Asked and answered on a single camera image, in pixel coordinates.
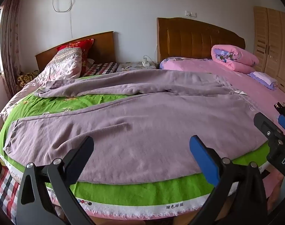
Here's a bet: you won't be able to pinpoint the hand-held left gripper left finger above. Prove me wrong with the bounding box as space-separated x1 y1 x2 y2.
16 135 95 225

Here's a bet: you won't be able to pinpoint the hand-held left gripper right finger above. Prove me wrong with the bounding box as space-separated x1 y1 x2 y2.
189 135 269 225

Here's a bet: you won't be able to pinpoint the mauve pants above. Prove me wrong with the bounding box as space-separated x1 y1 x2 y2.
3 69 272 185

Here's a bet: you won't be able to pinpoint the purple white folded cloth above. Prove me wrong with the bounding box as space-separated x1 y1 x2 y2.
247 71 279 90

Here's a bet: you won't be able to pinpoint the green printed bed cloth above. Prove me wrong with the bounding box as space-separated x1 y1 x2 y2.
0 91 274 219

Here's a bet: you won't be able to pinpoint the folded pink floral quilt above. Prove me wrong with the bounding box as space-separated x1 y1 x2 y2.
211 44 260 73

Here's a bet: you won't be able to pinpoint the light wooden wardrobe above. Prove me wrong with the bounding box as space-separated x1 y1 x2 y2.
253 6 285 95

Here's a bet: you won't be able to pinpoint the plaid bed sheet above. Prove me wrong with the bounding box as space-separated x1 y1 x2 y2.
0 61 120 214

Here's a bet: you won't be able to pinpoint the tiger striped blanket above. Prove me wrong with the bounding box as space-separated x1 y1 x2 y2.
17 70 40 91

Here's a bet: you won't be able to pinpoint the pink zigzag patterned quilt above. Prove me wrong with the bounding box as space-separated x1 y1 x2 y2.
0 47 83 146

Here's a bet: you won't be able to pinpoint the nightstand with floral cover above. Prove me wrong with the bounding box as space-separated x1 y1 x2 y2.
116 61 157 72

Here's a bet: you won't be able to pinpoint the red pillow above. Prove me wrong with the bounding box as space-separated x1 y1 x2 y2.
57 38 95 76

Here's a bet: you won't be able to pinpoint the plain wooden headboard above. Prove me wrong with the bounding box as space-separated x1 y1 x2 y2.
35 31 116 73

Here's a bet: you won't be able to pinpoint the ribbed wooden headboard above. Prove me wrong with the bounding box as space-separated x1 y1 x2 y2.
157 17 246 63

